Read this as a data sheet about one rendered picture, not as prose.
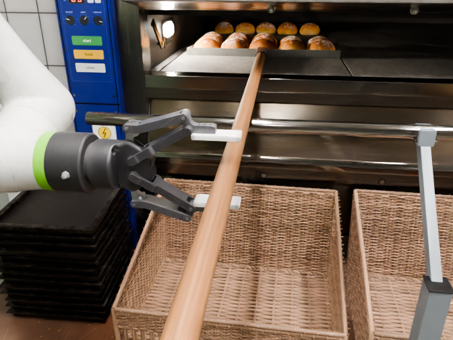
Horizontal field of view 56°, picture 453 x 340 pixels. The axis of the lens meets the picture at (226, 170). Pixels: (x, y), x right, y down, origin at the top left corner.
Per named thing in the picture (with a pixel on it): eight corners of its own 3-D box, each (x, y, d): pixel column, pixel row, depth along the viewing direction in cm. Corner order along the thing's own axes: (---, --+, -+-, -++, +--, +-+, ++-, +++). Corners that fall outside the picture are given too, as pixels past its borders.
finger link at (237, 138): (195, 133, 63) (195, 128, 63) (242, 135, 62) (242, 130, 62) (191, 139, 60) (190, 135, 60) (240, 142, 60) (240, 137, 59)
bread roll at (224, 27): (214, 34, 212) (214, 21, 210) (215, 32, 218) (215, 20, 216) (234, 34, 211) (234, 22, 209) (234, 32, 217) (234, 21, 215)
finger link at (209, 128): (182, 129, 62) (181, 109, 61) (216, 131, 62) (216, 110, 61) (180, 133, 61) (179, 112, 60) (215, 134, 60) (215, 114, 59)
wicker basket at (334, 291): (167, 246, 151) (162, 175, 139) (330, 261, 143) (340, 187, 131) (113, 357, 107) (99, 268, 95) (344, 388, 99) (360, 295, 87)
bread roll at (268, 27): (255, 34, 210) (255, 22, 208) (256, 32, 216) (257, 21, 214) (275, 34, 209) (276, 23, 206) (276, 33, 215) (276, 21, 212)
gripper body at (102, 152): (101, 128, 67) (158, 131, 66) (107, 177, 71) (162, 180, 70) (80, 146, 60) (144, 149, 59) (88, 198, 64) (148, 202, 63)
